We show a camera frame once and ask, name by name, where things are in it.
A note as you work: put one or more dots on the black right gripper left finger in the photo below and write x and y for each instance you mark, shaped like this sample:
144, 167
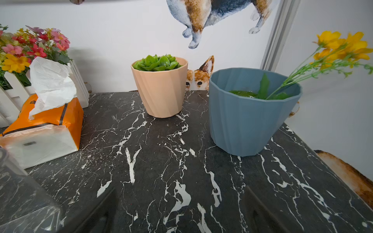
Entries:
98, 217

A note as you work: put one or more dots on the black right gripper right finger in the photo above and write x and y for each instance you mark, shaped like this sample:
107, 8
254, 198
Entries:
261, 219

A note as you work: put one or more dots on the clear plastic tissue box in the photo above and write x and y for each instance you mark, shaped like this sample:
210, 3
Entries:
25, 206

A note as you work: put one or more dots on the orange tissue pack by flowers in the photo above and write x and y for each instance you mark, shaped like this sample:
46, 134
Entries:
50, 122

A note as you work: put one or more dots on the blue pot with yellow flowers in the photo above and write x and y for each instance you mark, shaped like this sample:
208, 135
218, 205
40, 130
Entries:
248, 106

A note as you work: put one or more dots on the peach pot with succulent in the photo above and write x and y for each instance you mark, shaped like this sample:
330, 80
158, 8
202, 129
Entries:
161, 83

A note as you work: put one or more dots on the white fence flower planter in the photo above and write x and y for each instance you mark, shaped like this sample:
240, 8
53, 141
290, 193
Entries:
18, 50

